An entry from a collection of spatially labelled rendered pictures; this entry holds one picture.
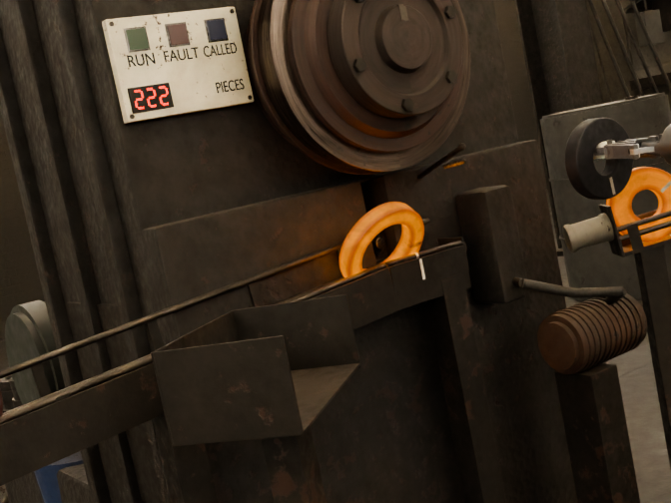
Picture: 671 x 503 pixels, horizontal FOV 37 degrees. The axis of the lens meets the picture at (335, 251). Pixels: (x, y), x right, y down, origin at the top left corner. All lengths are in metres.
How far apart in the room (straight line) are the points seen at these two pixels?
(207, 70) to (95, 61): 0.20
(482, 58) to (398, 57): 0.50
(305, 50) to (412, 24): 0.21
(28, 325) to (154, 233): 1.17
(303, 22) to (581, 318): 0.80
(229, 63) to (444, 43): 0.41
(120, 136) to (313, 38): 0.38
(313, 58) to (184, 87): 0.24
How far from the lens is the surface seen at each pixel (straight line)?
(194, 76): 1.85
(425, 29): 1.88
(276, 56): 1.79
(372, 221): 1.81
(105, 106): 1.84
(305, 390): 1.51
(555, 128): 4.63
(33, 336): 2.85
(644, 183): 2.13
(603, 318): 2.06
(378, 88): 1.80
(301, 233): 1.89
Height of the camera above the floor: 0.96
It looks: 6 degrees down
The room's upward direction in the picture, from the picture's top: 11 degrees counter-clockwise
